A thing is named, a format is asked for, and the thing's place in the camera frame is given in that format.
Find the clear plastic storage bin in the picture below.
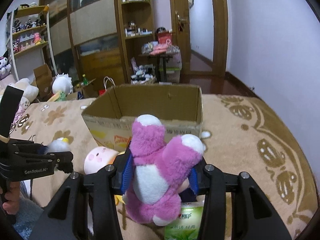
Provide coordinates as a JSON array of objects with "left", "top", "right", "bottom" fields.
[{"left": 166, "top": 53, "right": 182, "bottom": 83}]

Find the brown wooden wardrobe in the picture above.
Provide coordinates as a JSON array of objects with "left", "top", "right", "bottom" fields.
[{"left": 40, "top": 0, "right": 155, "bottom": 91}]

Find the green tissue pack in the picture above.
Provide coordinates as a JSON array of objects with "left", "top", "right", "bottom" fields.
[{"left": 164, "top": 202, "right": 204, "bottom": 240}]

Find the white round plush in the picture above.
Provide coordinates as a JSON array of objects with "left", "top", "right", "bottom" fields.
[{"left": 52, "top": 74, "right": 73, "bottom": 95}]

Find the kuromi plush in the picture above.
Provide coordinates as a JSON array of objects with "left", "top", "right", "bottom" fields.
[{"left": 0, "top": 50, "right": 11, "bottom": 80}]

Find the white black yellow plush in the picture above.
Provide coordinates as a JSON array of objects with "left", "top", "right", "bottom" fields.
[{"left": 45, "top": 137, "right": 71, "bottom": 154}]

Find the white yellow shelf rack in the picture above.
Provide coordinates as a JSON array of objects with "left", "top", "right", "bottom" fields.
[{"left": 5, "top": 3, "right": 57, "bottom": 80}]

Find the cream spotted plush dog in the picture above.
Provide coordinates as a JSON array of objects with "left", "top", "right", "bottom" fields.
[{"left": 10, "top": 78, "right": 39, "bottom": 110}]

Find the wicker basket with items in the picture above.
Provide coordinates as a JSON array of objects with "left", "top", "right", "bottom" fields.
[{"left": 131, "top": 64, "right": 156, "bottom": 85}]

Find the wooden door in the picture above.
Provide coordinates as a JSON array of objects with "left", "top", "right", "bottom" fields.
[{"left": 169, "top": 0, "right": 229, "bottom": 78}]

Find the green glass bottle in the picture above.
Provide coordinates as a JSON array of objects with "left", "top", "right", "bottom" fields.
[{"left": 82, "top": 74, "right": 88, "bottom": 86}]

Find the pink white plush bear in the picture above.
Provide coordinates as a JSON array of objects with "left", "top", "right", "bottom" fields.
[{"left": 123, "top": 114, "right": 204, "bottom": 226}]

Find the small black side table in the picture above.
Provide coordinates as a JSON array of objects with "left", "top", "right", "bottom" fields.
[{"left": 139, "top": 53, "right": 175, "bottom": 82}]

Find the brown cardboard box left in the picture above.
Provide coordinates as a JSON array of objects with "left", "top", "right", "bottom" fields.
[{"left": 34, "top": 64, "right": 53, "bottom": 98}]

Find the open cardboard box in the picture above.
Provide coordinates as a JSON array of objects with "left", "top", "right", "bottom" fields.
[{"left": 81, "top": 84, "right": 203, "bottom": 152}]

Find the left hand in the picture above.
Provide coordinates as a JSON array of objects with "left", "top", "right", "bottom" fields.
[{"left": 2, "top": 181, "right": 20, "bottom": 215}]

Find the red paper gift bag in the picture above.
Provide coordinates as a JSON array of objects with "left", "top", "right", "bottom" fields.
[{"left": 98, "top": 89, "right": 106, "bottom": 96}]

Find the green frog toy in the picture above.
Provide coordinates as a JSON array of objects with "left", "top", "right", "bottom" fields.
[{"left": 57, "top": 91, "right": 66, "bottom": 101}]

